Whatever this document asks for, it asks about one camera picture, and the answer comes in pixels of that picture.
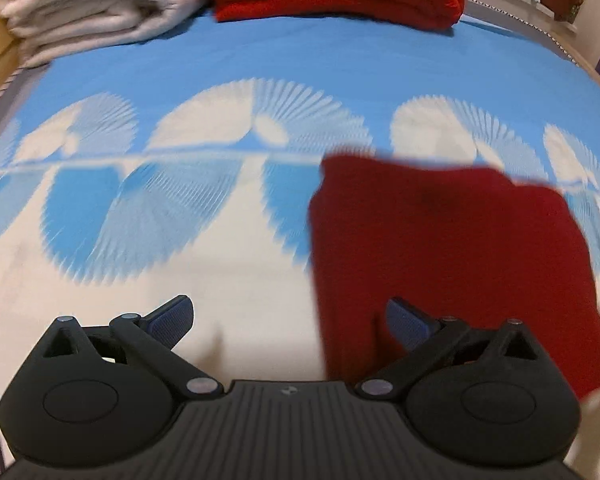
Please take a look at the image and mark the grey mattress pad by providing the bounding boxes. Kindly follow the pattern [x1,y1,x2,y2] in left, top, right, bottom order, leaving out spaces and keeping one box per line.
[0,65,48,128]

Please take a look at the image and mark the blue and white printed bedsheet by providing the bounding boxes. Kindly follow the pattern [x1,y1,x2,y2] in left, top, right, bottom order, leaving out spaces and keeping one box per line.
[0,10,600,461]

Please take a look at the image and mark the red knitted sweater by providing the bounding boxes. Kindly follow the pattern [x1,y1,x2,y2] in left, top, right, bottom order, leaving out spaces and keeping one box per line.
[307,152,600,403]

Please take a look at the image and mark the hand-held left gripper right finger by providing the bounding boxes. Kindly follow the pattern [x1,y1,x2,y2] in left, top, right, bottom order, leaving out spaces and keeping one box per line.
[356,297,539,401]

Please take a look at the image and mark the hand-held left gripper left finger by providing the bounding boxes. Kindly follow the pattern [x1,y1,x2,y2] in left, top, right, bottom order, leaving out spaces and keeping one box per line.
[41,295,224,399]

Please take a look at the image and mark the grey-white folded quilt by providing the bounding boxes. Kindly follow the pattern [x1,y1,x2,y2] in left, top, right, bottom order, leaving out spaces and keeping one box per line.
[0,0,208,68]

